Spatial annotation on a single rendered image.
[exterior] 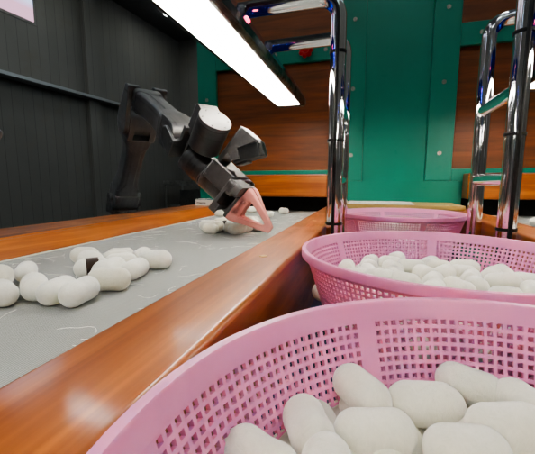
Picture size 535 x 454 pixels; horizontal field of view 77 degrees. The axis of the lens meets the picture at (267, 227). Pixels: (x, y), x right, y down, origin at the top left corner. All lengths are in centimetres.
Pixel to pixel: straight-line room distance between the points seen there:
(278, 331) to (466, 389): 9
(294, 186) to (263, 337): 92
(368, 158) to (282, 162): 28
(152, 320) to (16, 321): 13
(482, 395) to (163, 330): 15
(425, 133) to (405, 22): 32
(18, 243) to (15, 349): 31
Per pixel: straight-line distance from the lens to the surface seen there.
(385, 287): 24
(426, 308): 21
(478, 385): 20
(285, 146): 115
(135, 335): 17
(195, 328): 17
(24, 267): 39
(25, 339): 26
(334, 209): 53
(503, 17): 76
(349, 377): 18
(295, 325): 17
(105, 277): 32
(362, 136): 110
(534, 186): 111
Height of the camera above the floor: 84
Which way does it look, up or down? 8 degrees down
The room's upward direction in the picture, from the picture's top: straight up
